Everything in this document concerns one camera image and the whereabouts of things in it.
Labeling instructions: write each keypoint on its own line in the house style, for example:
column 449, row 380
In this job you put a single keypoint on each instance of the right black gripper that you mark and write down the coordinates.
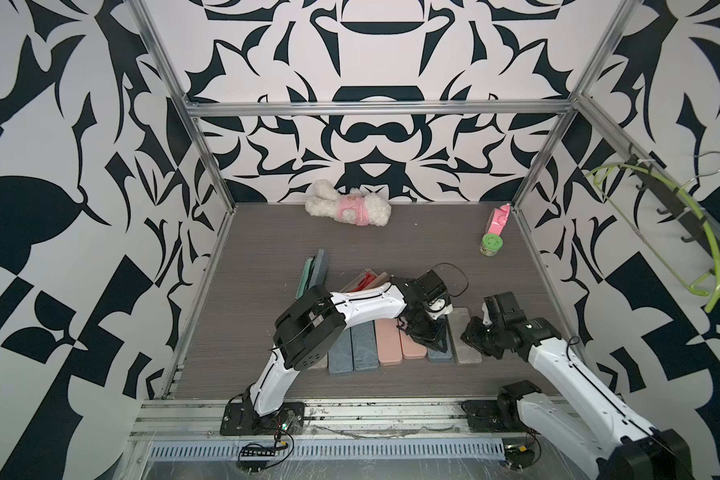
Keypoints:
column 468, row 336

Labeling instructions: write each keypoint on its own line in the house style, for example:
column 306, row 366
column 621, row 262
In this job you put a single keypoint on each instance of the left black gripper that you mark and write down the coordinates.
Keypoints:
column 433, row 337

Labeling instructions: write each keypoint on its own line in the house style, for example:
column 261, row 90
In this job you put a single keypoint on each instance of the pink case purple glasses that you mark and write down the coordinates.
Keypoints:
column 410, row 349

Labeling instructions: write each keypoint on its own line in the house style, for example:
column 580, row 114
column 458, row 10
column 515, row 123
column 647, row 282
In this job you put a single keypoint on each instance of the pink case brown glasses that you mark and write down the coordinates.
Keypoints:
column 389, row 348

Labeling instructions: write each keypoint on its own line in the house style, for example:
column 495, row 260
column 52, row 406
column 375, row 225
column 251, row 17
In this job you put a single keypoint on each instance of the grey case gold glasses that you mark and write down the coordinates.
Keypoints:
column 437, row 356

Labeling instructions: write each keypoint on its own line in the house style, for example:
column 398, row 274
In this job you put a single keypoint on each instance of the grey case black sunglasses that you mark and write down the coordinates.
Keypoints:
column 458, row 321

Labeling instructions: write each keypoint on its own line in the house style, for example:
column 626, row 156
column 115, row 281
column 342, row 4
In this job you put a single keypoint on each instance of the grey case white sunglasses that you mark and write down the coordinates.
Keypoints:
column 364, row 347

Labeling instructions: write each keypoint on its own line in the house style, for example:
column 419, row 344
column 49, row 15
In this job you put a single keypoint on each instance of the pink case red glasses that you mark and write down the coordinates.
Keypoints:
column 367, row 279

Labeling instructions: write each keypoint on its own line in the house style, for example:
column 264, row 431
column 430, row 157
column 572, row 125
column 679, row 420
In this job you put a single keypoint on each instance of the grey case tortoise sunglasses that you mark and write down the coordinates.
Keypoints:
column 340, row 355

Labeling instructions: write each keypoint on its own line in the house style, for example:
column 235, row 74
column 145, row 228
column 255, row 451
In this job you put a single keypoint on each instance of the beige case yellow glasses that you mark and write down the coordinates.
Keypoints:
column 321, row 364

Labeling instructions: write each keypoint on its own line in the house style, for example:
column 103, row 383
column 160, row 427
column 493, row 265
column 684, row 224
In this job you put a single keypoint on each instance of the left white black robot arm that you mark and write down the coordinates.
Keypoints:
column 307, row 330

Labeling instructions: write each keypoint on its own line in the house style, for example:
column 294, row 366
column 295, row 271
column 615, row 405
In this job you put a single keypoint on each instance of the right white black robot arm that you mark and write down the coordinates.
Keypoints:
column 605, row 438

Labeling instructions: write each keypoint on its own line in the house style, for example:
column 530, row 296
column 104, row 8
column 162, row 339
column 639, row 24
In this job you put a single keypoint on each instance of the green lidded jar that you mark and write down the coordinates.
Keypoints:
column 491, row 244

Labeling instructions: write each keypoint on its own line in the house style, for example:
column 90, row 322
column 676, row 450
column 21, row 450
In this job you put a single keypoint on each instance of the pink bottle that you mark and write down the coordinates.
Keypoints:
column 498, row 220

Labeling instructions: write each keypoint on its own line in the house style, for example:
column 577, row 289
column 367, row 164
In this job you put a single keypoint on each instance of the white plush toy pink shirt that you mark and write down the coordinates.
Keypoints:
column 354, row 208

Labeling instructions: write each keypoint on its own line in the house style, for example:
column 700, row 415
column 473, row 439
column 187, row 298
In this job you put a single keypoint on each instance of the black connector box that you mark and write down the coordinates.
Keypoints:
column 519, row 457

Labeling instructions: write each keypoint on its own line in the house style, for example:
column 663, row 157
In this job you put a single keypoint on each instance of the green clothes hanger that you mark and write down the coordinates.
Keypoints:
column 706, row 285

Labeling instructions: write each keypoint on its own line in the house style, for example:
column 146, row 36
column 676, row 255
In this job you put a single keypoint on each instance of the black usb hub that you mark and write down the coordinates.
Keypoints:
column 255, row 455

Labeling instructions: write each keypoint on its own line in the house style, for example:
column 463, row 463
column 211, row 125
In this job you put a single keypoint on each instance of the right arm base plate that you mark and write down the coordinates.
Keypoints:
column 493, row 416

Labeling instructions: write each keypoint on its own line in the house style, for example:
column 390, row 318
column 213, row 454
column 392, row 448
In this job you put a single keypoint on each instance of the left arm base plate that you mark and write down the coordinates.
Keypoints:
column 240, row 419

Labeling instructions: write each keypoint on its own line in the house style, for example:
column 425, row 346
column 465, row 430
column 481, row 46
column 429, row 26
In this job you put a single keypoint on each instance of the black wall hook rail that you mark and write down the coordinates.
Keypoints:
column 700, row 224

